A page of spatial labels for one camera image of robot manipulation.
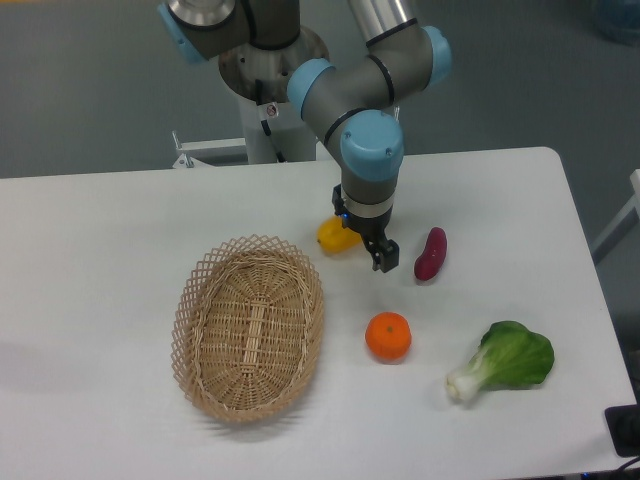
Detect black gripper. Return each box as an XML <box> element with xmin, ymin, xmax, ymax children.
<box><xmin>331</xmin><ymin>184</ymin><xmax>400</xmax><ymax>273</ymax></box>

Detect yellow mango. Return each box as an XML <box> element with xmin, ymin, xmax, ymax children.
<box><xmin>316</xmin><ymin>216</ymin><xmax>361</xmax><ymax>254</ymax></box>

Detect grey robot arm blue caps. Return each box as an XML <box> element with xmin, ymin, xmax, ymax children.
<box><xmin>158</xmin><ymin>1</ymin><xmax>452</xmax><ymax>272</ymax></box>

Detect purple sweet potato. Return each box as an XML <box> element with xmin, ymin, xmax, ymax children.
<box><xmin>414</xmin><ymin>227</ymin><xmax>448</xmax><ymax>281</ymax></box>

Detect orange tangerine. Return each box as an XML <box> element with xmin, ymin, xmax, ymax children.
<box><xmin>365</xmin><ymin>312</ymin><xmax>412</xmax><ymax>361</ymax></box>

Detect woven wicker basket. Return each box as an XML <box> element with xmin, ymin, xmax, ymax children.
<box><xmin>171</xmin><ymin>235</ymin><xmax>324</xmax><ymax>422</ymax></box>

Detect green bok choy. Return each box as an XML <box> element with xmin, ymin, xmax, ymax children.
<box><xmin>445</xmin><ymin>321</ymin><xmax>555</xmax><ymax>401</ymax></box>

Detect white furniture leg right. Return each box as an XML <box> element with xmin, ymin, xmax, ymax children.
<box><xmin>590</xmin><ymin>169</ymin><xmax>639</xmax><ymax>265</ymax></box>

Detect black device at table edge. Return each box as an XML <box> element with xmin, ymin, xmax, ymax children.
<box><xmin>604</xmin><ymin>404</ymin><xmax>639</xmax><ymax>457</ymax></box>

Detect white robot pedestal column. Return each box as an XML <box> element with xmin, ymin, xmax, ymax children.
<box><xmin>237</xmin><ymin>96</ymin><xmax>317</xmax><ymax>164</ymax></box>

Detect black cable on pedestal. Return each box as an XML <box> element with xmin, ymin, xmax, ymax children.
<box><xmin>254</xmin><ymin>78</ymin><xmax>287</xmax><ymax>164</ymax></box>

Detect white metal base frame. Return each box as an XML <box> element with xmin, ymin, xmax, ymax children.
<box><xmin>170</xmin><ymin>102</ymin><xmax>401</xmax><ymax>170</ymax></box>

